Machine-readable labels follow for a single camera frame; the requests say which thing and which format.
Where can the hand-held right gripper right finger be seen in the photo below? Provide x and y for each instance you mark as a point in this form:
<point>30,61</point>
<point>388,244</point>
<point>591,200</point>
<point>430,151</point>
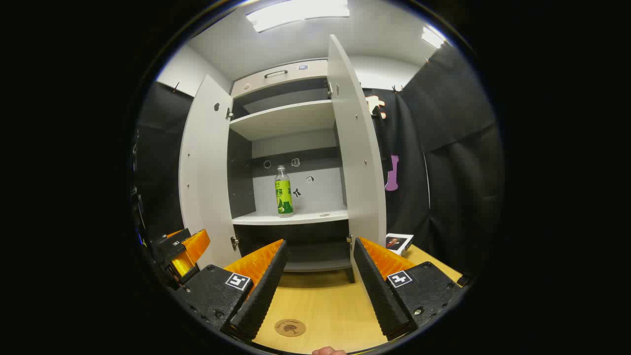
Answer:
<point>377,291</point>

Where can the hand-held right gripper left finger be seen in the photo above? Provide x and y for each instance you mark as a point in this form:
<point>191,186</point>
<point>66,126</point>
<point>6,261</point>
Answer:
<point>263,286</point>

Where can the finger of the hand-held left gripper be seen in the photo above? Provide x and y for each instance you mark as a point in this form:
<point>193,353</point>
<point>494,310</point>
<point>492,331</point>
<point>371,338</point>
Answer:
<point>196,244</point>

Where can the round cork coaster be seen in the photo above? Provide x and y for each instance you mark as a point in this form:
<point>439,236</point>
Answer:
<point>290,327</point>

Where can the grey cabinet door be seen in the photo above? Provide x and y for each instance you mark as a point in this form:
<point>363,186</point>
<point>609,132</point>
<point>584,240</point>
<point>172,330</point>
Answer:
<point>204,172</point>
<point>357,162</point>

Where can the green label bottle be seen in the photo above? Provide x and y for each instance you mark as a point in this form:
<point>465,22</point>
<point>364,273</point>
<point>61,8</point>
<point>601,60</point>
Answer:
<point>284,197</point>

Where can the grey cabinet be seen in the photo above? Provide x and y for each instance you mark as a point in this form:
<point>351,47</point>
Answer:
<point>291,118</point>

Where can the grey cabinet drawer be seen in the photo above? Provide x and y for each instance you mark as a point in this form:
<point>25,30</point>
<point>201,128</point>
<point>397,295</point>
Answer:
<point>296,79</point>

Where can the white portrait book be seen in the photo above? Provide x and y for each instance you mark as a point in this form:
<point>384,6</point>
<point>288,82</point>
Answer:
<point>399,242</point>

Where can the black backdrop cloth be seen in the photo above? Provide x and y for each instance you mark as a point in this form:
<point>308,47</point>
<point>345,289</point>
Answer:
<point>458,172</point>

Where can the long ceiling light panel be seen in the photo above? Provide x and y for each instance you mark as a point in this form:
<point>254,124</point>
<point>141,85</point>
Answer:
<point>296,12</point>

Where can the small ceiling light panel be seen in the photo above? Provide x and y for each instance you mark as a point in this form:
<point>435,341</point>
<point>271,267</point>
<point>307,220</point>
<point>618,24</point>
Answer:
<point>433,37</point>

